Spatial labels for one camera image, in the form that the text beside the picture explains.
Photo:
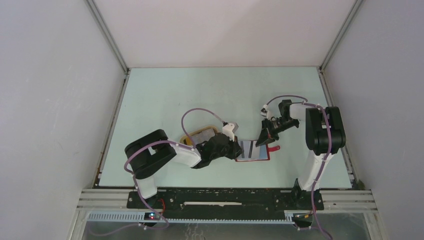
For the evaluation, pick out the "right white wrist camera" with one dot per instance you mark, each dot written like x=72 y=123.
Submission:
x=266 y=112

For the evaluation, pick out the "silver card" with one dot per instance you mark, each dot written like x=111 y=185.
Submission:
x=249 y=150

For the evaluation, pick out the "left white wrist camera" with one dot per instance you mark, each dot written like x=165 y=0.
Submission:
x=229 y=129

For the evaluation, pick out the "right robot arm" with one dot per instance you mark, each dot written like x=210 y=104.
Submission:
x=324 y=136

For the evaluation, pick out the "beige oval plastic tray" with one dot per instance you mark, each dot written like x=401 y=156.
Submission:
x=199 y=136

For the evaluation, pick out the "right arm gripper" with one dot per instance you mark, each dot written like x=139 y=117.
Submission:
x=264 y=137

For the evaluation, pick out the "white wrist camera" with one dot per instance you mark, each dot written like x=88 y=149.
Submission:
x=229 y=129
x=266 y=112

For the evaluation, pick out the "red leather card holder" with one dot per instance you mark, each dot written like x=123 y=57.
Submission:
x=265 y=151

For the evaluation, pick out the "aluminium frame rail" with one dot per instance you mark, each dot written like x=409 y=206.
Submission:
x=109 y=205

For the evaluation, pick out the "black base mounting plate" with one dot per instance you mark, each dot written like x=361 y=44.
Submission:
x=190 y=203

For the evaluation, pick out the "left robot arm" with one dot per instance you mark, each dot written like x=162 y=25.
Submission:
x=149 y=154

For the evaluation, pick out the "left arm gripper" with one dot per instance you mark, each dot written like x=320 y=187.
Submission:
x=235 y=149

